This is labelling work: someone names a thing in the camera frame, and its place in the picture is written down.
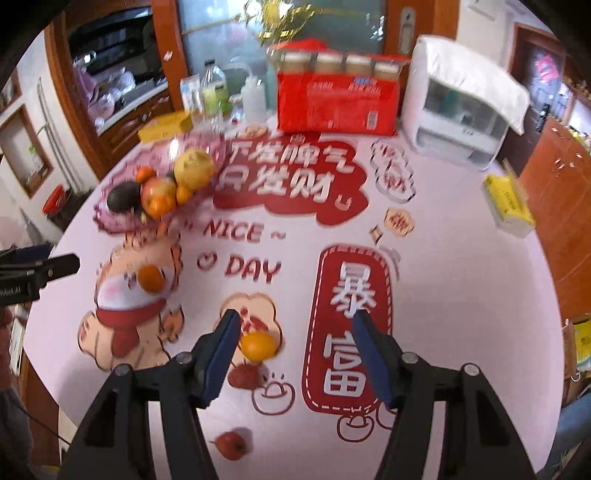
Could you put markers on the wooden wall cabinet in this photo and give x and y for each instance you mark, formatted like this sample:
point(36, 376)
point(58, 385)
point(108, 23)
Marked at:
point(157, 41)

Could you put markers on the dark overripe banana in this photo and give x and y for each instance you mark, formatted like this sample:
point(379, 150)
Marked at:
point(122, 196)

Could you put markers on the clear plastic packet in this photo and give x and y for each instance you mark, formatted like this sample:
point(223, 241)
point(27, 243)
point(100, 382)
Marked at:
point(190, 94)

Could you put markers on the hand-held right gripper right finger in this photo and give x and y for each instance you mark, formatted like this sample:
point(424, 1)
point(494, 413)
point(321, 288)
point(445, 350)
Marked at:
point(371, 355)

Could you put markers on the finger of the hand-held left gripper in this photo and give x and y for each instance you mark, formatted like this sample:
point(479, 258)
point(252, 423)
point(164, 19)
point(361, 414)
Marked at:
point(27, 253)
point(51, 270)

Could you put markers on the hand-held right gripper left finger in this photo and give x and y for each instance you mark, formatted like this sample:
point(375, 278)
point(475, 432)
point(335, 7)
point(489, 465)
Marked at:
point(224, 360)

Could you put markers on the pink plastic fruit tray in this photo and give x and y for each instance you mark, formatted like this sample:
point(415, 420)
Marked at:
point(115, 221)

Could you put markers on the clear bottle green liquid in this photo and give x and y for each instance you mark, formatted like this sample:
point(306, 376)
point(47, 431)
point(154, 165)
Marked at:
point(214, 90)

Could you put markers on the red paper decoration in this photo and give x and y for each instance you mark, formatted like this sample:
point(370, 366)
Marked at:
point(548, 67)

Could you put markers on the yellow white carton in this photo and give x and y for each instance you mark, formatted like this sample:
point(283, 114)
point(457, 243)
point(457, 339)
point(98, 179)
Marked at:
point(579, 346)

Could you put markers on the white cloth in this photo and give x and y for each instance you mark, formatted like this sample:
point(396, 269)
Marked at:
point(475, 74)

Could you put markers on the white tabletop cabinet appliance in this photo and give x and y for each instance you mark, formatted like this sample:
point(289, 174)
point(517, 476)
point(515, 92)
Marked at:
point(457, 134)

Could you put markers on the plastic bags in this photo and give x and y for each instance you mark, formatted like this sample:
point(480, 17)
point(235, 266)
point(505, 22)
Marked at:
point(106, 87)

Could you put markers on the wooden side cabinet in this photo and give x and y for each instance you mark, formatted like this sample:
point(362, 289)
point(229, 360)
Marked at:
point(563, 207)

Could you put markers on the plastic-wrapped jar pack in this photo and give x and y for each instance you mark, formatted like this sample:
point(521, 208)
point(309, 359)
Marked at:
point(341, 63)

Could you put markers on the small orange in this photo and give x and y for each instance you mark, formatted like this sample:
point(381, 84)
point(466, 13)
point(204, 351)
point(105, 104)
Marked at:
point(183, 194)
point(145, 174)
point(258, 346)

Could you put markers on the large orange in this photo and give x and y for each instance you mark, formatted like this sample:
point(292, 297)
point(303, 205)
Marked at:
point(151, 279)
point(160, 206)

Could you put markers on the red yellow apple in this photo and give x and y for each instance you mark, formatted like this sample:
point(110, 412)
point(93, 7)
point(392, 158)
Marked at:
point(157, 187)

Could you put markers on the white plastic bottle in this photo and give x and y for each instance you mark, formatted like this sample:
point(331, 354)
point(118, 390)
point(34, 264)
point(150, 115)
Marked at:
point(254, 99)

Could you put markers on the gold hanging ornament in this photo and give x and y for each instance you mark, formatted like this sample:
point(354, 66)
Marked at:
point(286, 16)

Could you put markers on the yellow pear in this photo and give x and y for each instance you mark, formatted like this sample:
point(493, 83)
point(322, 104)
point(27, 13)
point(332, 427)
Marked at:
point(196, 168)

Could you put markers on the yellow cardboard box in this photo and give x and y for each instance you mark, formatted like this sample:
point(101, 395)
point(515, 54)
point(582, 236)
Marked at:
point(166, 127)

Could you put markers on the red bucket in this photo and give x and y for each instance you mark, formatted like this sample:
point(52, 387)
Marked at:
point(55, 201)

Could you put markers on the yellow tissue pack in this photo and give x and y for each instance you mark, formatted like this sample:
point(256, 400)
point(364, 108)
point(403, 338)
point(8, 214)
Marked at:
point(508, 205)

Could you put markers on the red printed box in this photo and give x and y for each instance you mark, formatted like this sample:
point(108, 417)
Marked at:
point(337, 106)

